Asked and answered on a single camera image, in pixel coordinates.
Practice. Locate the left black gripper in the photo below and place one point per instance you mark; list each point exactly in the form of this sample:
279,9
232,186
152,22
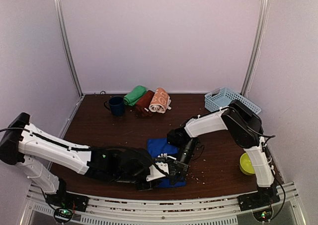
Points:
140,187

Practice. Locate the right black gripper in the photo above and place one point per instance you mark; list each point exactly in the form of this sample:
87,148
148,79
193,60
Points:
184,171

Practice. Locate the blue towel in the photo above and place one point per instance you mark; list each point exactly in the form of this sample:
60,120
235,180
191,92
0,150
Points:
155,148

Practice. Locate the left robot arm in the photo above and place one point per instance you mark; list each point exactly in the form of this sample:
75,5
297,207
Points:
23,145

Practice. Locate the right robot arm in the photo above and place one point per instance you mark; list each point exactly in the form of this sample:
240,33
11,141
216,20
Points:
245,128

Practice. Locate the brown rolled towel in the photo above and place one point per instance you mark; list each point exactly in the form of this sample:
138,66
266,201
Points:
142,105

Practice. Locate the dark blue mug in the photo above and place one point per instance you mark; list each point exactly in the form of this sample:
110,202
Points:
115,105

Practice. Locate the green rolled towel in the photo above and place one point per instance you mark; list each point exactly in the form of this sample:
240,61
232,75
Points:
132,97

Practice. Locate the orange patterned rolled towel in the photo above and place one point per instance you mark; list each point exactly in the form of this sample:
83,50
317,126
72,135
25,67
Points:
160,102

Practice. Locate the yellow-green bowl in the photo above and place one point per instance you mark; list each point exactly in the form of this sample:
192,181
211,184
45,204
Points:
245,165

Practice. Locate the light blue plastic basket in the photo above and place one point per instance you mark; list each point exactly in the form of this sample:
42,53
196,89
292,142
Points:
223,96

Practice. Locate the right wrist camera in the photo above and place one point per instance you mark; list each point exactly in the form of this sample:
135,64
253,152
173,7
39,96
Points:
164,158

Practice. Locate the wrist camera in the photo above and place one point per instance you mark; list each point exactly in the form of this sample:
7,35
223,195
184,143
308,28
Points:
164,158
157,173

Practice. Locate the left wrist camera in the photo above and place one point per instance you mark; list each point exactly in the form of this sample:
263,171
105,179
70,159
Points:
157,173

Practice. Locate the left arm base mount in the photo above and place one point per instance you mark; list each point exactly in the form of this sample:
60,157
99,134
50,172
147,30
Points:
65,207

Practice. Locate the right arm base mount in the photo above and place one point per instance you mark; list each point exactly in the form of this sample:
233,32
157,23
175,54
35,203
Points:
260,204

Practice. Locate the front aluminium rail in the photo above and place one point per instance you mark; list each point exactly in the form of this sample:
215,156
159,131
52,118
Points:
224,210

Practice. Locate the right aluminium frame post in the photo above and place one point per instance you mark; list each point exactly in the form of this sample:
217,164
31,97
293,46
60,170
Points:
261,23

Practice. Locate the aluminium frame post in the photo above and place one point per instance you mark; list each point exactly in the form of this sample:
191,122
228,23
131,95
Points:
261,23
66,46

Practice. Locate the left aluminium frame post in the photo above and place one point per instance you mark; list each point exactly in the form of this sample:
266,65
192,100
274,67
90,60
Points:
66,46

